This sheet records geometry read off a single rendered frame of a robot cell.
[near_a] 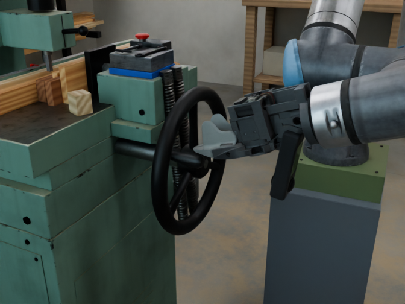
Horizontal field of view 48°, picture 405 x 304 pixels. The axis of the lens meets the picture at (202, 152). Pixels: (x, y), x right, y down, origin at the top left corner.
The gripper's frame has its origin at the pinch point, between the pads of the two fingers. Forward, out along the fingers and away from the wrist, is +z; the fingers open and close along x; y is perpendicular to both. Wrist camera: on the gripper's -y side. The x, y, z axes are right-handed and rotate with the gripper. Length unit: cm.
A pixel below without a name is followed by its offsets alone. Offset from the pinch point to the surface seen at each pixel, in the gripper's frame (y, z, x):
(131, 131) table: 4.5, 18.2, -6.4
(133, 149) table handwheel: 0.6, 19.9, -7.2
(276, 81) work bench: -36, 87, -273
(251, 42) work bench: -2, 97, -269
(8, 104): 16.7, 35.5, 3.9
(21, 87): 19.0, 34.7, 0.1
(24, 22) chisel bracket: 30.7, 33.2, -5.4
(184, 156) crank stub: 0.3, 2.3, 2.0
